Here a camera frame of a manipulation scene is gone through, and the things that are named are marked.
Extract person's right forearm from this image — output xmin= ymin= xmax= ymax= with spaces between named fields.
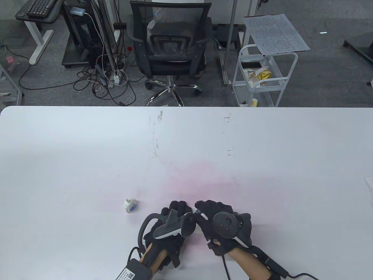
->
xmin=227 ymin=247 xmax=272 ymax=280

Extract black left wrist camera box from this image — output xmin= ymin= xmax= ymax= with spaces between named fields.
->
xmin=114 ymin=258 xmax=152 ymax=280

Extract tangle of floor cables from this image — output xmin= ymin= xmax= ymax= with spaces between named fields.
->
xmin=19 ymin=44 xmax=138 ymax=107

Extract black computer tower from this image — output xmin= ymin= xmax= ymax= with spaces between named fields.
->
xmin=63 ymin=0 xmax=103 ymax=66

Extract person's left forearm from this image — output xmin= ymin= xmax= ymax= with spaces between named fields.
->
xmin=140 ymin=242 xmax=168 ymax=272

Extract aluminium stand frame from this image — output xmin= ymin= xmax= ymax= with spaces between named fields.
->
xmin=90 ymin=0 xmax=123 ymax=88

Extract black desk white legs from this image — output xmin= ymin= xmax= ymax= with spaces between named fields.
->
xmin=15 ymin=0 xmax=65 ymax=65

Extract black floor box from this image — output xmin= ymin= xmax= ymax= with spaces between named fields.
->
xmin=215 ymin=24 xmax=243 ymax=49

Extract black equipment platform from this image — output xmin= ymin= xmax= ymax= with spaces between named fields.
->
xmin=343 ymin=31 xmax=373 ymax=63

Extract white rolling cart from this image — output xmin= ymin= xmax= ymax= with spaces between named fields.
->
xmin=232 ymin=44 xmax=299 ymax=108

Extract circle pattern printed sheet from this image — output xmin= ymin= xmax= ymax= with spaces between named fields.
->
xmin=243 ymin=13 xmax=312 ymax=57

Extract metal rack frame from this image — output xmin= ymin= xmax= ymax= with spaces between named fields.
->
xmin=0 ymin=62 xmax=23 ymax=106

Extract white correction fluid bottle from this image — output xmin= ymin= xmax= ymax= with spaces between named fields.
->
xmin=124 ymin=198 xmax=138 ymax=214

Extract black keyboard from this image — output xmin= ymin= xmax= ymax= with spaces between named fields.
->
xmin=26 ymin=0 xmax=57 ymax=17

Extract black left hand controller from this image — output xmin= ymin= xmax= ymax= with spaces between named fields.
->
xmin=137 ymin=208 xmax=196 ymax=249

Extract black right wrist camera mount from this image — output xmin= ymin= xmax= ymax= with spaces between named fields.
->
xmin=250 ymin=246 xmax=289 ymax=279

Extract person's right hand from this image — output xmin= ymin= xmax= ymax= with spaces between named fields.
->
xmin=194 ymin=200 xmax=253 ymax=256

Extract black mesh office chair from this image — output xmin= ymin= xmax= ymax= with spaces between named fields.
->
xmin=127 ymin=1 xmax=213 ymax=107

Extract black right hand controller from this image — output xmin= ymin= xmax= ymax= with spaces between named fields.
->
xmin=212 ymin=211 xmax=253 ymax=249

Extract white crumpled wrapper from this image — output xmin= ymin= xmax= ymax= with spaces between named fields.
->
xmin=244 ymin=67 xmax=270 ymax=85

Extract person's left hand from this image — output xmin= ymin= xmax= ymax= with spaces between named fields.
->
xmin=144 ymin=200 xmax=193 ymax=267

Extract aluminium pole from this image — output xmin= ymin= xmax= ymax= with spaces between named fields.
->
xmin=224 ymin=0 xmax=242 ymax=85

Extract black hand controller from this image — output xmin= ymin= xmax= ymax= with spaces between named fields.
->
xmin=137 ymin=208 xmax=196 ymax=249
xmin=212 ymin=211 xmax=253 ymax=249

